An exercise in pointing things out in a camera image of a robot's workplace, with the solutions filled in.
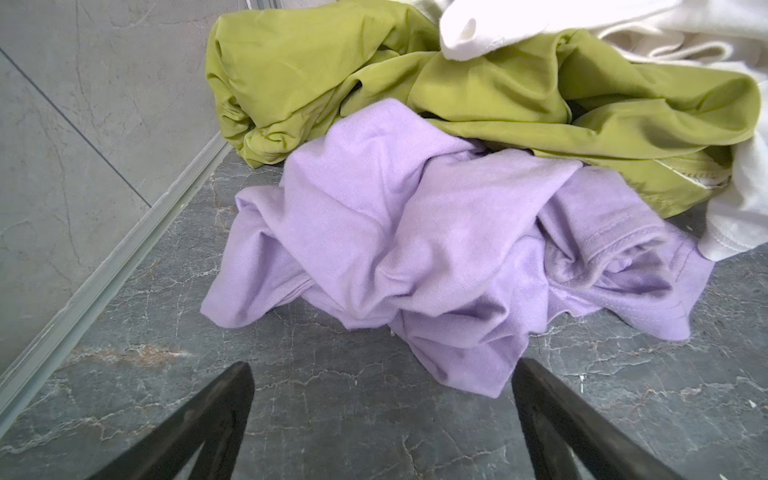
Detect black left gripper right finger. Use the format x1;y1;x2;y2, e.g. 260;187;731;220
511;358;681;479

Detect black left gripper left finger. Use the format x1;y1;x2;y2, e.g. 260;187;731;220
91;362;255;479

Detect lilac purple cloth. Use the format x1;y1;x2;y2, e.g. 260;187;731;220
201;100;713;398

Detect olive green cloth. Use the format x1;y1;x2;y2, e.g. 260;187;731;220
205;1;760;217

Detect white cloth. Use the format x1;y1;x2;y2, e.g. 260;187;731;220
412;1;767;261

